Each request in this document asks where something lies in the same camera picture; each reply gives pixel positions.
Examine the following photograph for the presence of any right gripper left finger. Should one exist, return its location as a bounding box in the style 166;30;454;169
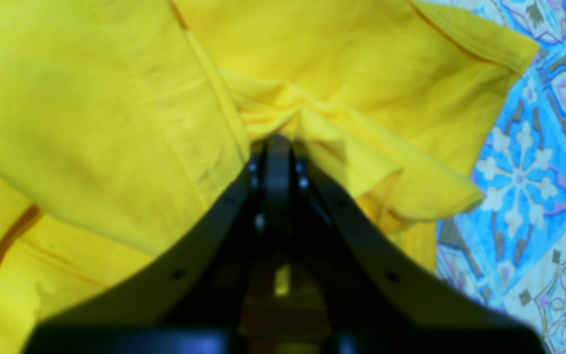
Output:
24;140;283;354

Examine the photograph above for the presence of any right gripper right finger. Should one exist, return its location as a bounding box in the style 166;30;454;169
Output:
278;138;544;354

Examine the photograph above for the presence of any yellow T-shirt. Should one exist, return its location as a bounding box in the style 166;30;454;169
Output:
0;0;539;354

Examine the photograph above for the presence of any patterned blue tablecloth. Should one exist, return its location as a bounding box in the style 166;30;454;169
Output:
436;0;566;354

